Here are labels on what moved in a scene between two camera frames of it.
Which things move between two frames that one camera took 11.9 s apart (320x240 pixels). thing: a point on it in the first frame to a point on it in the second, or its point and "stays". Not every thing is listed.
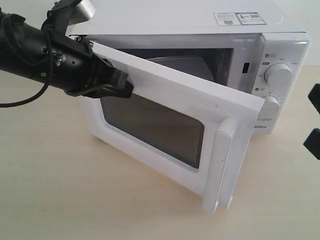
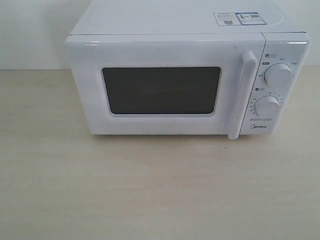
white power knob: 279,76 stays
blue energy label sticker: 250,18 stays
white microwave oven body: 255,48 stays
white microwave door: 192,131 to 165,84
